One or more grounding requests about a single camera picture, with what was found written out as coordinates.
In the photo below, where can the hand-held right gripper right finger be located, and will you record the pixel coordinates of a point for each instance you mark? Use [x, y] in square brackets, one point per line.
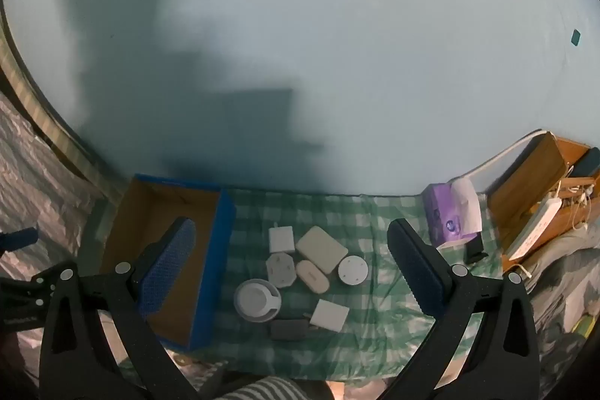
[417, 273]

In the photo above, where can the dark grey plug charger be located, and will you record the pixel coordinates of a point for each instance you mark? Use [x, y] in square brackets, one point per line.
[287, 328]

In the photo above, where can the purple tissue pack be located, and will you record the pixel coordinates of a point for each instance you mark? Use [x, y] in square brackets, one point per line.
[440, 219]

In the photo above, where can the white tissue sheet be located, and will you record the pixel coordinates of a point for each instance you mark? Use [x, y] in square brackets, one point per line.
[466, 203]

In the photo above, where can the dark box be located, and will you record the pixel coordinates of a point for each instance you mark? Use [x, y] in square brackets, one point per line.
[588, 165]

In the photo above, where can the grey bedding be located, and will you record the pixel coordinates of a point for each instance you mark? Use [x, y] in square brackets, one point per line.
[562, 283]

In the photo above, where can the beige power bank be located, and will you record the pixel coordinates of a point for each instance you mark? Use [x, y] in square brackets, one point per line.
[321, 251]

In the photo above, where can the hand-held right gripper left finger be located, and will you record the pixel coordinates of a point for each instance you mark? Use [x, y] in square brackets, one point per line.
[166, 269]

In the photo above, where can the green checkered cloth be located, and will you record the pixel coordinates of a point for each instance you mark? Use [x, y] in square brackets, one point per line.
[375, 212]

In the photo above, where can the white oval case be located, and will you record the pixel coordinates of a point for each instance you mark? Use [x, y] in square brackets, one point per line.
[313, 277]

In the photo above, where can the striped clothing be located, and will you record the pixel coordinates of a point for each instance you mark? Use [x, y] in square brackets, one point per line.
[267, 388]

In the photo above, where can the teal wall sticker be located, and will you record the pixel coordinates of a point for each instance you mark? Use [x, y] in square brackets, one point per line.
[575, 37]

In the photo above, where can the white hexagonal adapter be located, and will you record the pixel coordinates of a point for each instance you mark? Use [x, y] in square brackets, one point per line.
[280, 271]

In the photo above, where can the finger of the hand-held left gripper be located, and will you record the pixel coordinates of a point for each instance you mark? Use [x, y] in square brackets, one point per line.
[18, 239]

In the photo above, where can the striped mattress edge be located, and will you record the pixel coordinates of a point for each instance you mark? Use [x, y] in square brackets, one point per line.
[28, 100]

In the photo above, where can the white power strip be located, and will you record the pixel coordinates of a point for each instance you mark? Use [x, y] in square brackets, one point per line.
[534, 226]

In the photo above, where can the blue-rimmed cardboard box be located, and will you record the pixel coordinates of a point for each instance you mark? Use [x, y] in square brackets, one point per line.
[154, 212]

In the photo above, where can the white square plug charger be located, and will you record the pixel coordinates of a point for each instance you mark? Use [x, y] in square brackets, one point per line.
[281, 239]

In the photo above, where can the yellow-green item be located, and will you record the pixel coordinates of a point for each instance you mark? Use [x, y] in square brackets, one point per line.
[583, 326]

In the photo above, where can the wooden crate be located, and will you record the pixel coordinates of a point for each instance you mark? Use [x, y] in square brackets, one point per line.
[529, 189]

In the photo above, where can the silver foil sheet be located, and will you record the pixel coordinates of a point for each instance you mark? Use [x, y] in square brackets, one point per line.
[37, 194]

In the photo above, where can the small black item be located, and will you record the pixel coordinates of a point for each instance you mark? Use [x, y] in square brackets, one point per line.
[476, 250]

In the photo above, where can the white square adapter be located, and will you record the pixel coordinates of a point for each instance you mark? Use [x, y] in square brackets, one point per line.
[329, 314]

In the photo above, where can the small round puck device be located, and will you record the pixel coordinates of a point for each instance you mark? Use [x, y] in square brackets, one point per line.
[351, 270]

